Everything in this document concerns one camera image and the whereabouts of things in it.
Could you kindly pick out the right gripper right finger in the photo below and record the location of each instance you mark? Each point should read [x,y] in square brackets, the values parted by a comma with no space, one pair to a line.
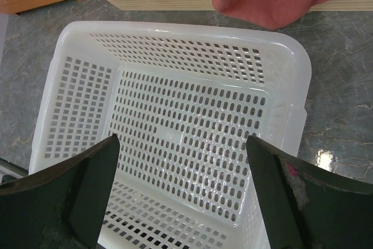
[305,206]

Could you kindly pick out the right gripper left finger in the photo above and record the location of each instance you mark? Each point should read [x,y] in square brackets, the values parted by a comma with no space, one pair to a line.
[62,206]

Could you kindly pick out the white plastic basket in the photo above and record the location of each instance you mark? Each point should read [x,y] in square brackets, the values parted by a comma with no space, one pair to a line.
[182,100]

